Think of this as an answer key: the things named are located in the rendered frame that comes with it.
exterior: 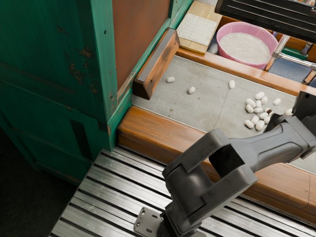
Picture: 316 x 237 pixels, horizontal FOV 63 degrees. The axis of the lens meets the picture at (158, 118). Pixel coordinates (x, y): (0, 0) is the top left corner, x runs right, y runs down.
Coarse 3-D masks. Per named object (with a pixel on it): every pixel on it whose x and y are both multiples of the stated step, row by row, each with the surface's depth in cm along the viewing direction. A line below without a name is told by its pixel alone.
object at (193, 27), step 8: (192, 16) 113; (184, 24) 109; (192, 24) 110; (200, 24) 110; (208, 24) 111; (216, 24) 111; (184, 32) 106; (192, 32) 107; (200, 32) 107; (208, 32) 108; (192, 40) 104; (200, 40) 104; (208, 40) 105
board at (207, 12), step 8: (192, 8) 117; (200, 8) 117; (208, 8) 118; (184, 16) 113; (200, 16) 114; (208, 16) 114; (216, 16) 115; (184, 40) 104; (192, 48) 101; (200, 48) 102
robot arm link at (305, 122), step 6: (276, 120) 52; (282, 120) 52; (306, 120) 54; (312, 120) 53; (306, 126) 53; (312, 126) 53; (312, 132) 53; (312, 150) 48; (300, 156) 49; (306, 156) 51
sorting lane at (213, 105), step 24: (168, 72) 98; (192, 72) 99; (216, 72) 100; (168, 96) 91; (192, 96) 92; (216, 96) 93; (240, 96) 94; (288, 96) 96; (192, 120) 86; (216, 120) 87; (240, 120) 88; (312, 168) 80
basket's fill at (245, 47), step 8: (240, 32) 117; (224, 40) 113; (232, 40) 113; (240, 40) 113; (248, 40) 115; (256, 40) 116; (224, 48) 110; (232, 48) 110; (240, 48) 111; (248, 48) 111; (256, 48) 112; (264, 48) 113; (240, 56) 107; (248, 56) 109; (256, 56) 109; (264, 56) 109
